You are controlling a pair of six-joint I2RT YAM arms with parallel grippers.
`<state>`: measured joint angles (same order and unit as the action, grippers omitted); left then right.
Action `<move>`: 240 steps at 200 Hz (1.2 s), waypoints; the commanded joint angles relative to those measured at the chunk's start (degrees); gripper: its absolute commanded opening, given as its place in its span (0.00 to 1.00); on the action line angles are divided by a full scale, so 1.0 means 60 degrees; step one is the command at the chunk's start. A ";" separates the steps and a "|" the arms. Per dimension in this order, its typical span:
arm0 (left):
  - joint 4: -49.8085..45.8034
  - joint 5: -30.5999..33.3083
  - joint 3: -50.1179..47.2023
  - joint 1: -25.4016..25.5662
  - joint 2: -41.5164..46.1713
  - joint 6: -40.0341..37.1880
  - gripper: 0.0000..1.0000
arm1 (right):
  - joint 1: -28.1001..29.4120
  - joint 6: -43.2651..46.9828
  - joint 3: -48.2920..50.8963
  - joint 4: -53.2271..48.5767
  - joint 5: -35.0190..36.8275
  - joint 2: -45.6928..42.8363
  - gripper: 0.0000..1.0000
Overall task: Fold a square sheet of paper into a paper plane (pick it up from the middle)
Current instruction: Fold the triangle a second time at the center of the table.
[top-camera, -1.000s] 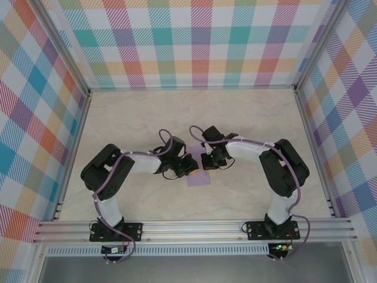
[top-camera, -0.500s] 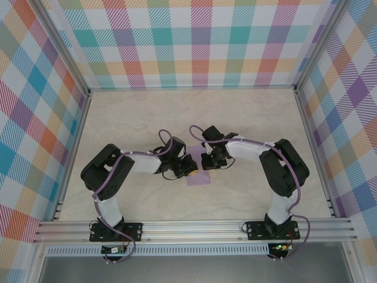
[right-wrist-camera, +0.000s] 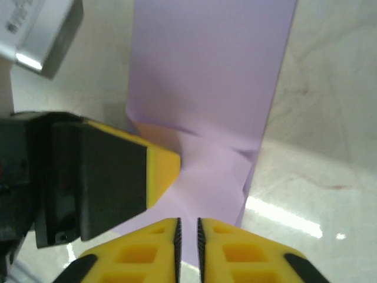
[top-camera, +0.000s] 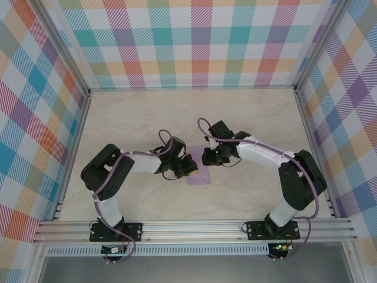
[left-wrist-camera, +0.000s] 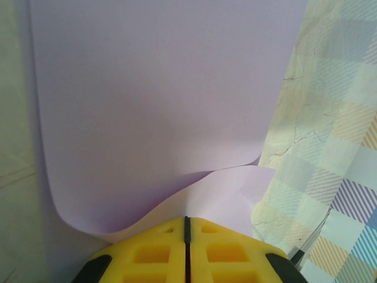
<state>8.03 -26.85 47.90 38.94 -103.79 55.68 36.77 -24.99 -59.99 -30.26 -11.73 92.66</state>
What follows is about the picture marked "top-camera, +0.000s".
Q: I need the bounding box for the purple paper sheet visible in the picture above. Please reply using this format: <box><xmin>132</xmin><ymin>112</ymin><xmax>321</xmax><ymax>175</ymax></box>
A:
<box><xmin>186</xmin><ymin>144</ymin><xmax>211</xmax><ymax>186</ymax></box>

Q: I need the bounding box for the grey metal shelf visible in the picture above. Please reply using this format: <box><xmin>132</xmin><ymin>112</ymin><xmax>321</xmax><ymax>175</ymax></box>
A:
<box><xmin>38</xmin><ymin>255</ymin><xmax>354</xmax><ymax>283</ymax></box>

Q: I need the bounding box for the long aluminium mounting rail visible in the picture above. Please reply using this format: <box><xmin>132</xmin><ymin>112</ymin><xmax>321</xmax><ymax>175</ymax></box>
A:
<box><xmin>32</xmin><ymin>218</ymin><xmax>359</xmax><ymax>245</ymax></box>

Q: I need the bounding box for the thin table end rail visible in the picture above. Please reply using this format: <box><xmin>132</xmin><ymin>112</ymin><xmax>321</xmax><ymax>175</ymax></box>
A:
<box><xmin>90</xmin><ymin>84</ymin><xmax>297</xmax><ymax>91</ymax></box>

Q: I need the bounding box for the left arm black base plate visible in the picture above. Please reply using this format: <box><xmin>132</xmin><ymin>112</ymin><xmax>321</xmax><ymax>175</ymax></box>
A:
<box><xmin>89</xmin><ymin>222</ymin><xmax>144</xmax><ymax>243</ymax></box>

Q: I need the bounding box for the slotted grey cable duct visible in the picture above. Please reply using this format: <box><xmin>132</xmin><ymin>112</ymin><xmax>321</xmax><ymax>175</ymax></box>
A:
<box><xmin>46</xmin><ymin>243</ymin><xmax>270</xmax><ymax>256</ymax></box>

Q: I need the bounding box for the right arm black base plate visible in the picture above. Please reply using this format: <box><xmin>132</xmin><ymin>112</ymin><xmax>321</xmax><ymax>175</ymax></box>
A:
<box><xmin>246</xmin><ymin>221</ymin><xmax>301</xmax><ymax>241</ymax></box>

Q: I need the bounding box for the aluminium table side rail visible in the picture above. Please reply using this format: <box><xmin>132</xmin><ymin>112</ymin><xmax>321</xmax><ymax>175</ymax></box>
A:
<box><xmin>294</xmin><ymin>87</ymin><xmax>338</xmax><ymax>219</ymax></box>
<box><xmin>51</xmin><ymin>90</ymin><xmax>94</xmax><ymax>222</ymax></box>

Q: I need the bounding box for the aluminium frame post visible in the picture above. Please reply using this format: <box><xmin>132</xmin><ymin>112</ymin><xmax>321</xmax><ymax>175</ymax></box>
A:
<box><xmin>31</xmin><ymin>0</ymin><xmax>92</xmax><ymax>98</ymax></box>
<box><xmin>293</xmin><ymin>0</ymin><xmax>354</xmax><ymax>95</ymax></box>

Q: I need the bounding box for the aluminium frame leg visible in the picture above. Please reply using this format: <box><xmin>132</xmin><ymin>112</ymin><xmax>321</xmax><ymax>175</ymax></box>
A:
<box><xmin>25</xmin><ymin>243</ymin><xmax>48</xmax><ymax>283</ymax></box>
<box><xmin>341</xmin><ymin>241</ymin><xmax>359</xmax><ymax>283</ymax></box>

